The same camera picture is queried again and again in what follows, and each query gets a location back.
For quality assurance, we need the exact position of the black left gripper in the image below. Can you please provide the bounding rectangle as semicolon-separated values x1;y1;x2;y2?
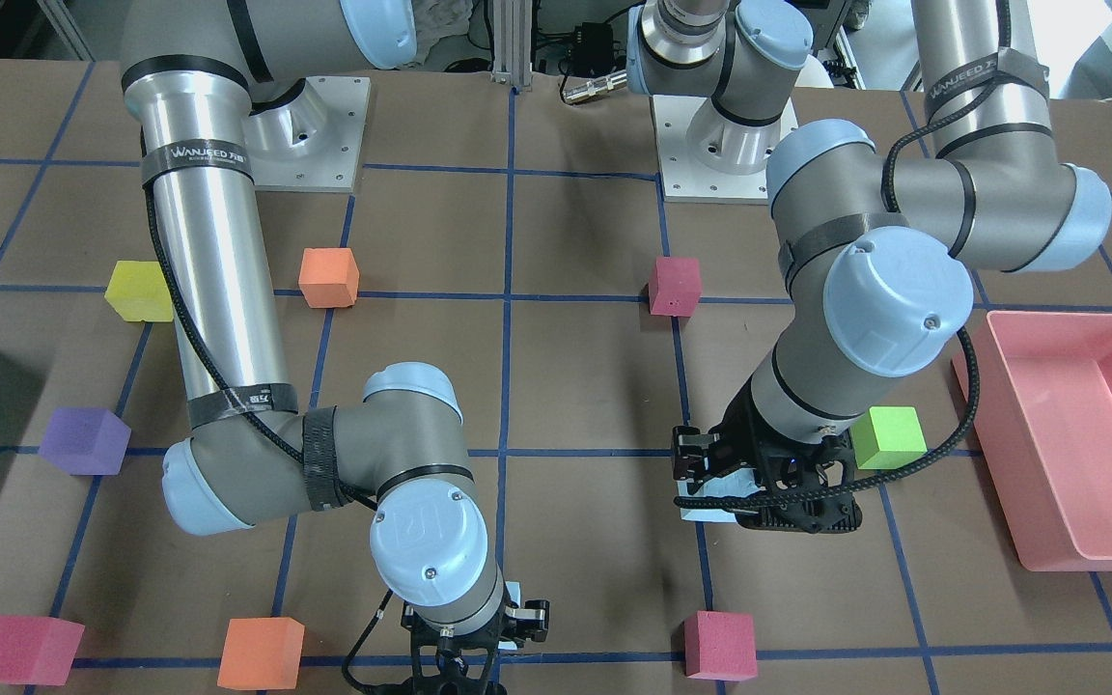
672;384;862;534

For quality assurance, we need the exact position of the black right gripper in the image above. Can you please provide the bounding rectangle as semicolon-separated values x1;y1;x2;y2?
399;599;552;694

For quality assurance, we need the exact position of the light blue block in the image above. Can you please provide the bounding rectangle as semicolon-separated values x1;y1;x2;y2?
681;473;756;525
500;580;522;643

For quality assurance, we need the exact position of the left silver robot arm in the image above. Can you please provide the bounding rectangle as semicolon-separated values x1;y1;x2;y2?
674;1;1112;534

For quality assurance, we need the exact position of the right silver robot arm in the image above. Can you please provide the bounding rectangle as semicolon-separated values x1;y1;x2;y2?
121;1;550;694

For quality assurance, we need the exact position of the near crimson block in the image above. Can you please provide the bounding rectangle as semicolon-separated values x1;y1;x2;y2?
646;256;703;318

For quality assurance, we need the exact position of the far pink block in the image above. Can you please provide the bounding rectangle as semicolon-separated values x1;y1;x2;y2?
682;610;759;682

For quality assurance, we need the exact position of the pink block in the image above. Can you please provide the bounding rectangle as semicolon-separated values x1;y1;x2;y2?
0;613;85;686
682;610;759;682

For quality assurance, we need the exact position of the green block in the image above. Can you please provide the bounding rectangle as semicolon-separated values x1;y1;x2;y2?
850;406;930;470

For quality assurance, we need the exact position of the far orange block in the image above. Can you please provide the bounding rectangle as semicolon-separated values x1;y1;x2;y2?
217;617;305;691

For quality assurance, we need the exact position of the orange block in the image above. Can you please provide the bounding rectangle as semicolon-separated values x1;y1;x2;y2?
217;617;305;691
297;249;359;309

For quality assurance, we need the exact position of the pink plastic tray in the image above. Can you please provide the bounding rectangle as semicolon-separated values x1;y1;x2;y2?
972;311;1112;570

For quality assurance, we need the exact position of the near orange block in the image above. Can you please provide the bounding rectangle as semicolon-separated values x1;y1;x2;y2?
297;249;359;309

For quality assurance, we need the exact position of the purple block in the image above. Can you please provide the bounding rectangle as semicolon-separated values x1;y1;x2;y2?
39;406;131;475

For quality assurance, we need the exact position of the yellow block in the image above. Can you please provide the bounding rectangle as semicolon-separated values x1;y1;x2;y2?
105;260;173;322

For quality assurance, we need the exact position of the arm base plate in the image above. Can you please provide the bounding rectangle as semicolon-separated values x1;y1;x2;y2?
652;96;797;206
244;76;373;193

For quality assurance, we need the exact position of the aluminium frame post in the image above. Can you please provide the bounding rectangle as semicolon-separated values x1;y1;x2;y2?
486;0;534;93

